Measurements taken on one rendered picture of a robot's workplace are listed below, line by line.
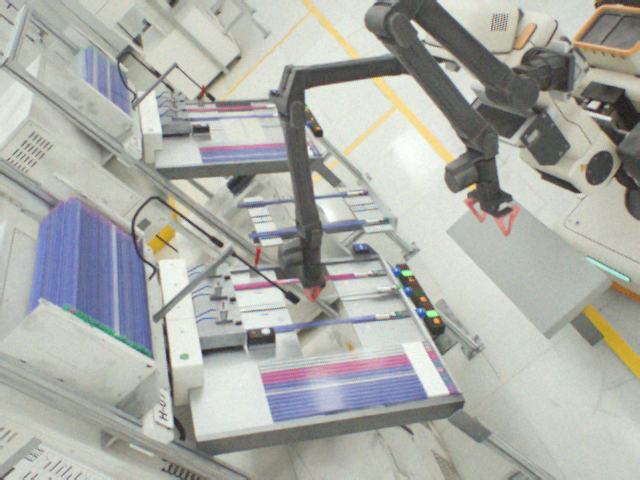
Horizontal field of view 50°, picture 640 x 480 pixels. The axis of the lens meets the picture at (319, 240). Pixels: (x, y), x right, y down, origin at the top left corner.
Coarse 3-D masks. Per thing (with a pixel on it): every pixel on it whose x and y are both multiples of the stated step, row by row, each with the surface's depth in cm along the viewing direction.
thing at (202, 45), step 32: (96, 0) 572; (128, 0) 578; (192, 0) 615; (224, 0) 667; (160, 32) 624; (192, 32) 606; (224, 32) 610; (160, 64) 614; (192, 64) 622; (224, 64) 630; (192, 96) 638
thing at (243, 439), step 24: (384, 408) 179; (408, 408) 179; (432, 408) 182; (456, 408) 184; (216, 432) 168; (240, 432) 168; (264, 432) 170; (288, 432) 172; (312, 432) 174; (336, 432) 177
